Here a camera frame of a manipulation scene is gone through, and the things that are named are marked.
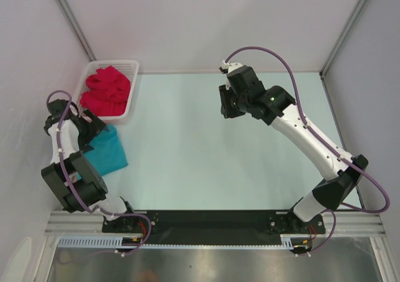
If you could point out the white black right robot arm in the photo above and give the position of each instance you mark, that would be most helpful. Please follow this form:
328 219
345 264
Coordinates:
340 170

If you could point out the magenta t shirt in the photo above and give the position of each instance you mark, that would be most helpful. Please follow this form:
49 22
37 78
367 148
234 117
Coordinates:
108 92

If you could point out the teal t shirt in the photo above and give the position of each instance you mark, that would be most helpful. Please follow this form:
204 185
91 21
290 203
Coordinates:
107 154

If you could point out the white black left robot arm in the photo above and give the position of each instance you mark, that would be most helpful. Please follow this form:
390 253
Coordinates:
70 176

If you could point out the white plastic basket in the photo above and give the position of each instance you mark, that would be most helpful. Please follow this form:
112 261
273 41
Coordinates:
128 67

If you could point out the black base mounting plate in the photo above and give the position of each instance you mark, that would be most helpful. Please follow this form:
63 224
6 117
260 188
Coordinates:
217 227

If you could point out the white slotted cable duct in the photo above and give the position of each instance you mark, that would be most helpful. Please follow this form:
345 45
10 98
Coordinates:
120 242

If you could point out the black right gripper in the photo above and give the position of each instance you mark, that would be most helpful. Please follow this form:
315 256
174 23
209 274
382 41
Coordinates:
227 111

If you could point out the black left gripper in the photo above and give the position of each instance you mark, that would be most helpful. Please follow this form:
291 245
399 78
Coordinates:
95 127

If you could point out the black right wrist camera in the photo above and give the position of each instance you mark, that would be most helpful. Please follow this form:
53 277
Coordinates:
241 79

